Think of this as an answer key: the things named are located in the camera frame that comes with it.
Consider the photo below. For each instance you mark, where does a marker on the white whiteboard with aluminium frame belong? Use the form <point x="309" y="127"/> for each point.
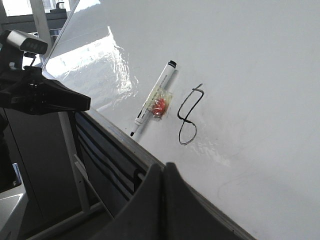
<point x="243" y="125"/>

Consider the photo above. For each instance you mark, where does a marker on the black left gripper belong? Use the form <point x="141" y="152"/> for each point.
<point x="28" y="91"/>

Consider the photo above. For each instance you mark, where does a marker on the white black whiteboard marker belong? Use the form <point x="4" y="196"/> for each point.
<point x="159" y="85"/>

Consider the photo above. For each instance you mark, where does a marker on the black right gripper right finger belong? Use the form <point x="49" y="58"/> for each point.
<point x="186" y="218"/>

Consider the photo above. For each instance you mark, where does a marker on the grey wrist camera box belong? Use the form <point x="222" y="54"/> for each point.
<point x="26" y="42"/>

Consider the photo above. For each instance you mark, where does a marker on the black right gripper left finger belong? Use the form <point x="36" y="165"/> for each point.
<point x="140" y="218"/>

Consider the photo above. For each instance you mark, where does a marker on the white metal stand frame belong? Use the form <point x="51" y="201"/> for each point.
<point x="75" y="175"/>

